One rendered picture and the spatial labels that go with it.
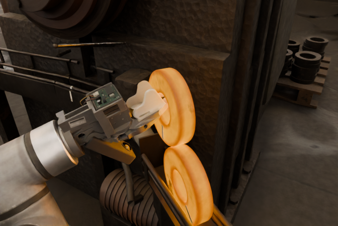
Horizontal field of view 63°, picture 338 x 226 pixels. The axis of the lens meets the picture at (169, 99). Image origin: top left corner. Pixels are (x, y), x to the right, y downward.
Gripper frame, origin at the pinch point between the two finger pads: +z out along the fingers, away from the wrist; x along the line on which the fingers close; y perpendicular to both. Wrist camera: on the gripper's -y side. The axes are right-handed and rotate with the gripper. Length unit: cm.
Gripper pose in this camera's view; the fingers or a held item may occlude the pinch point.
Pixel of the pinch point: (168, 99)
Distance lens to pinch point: 55.0
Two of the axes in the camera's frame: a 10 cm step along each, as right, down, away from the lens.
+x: -4.3, -4.6, 7.8
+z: 8.7, -4.5, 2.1
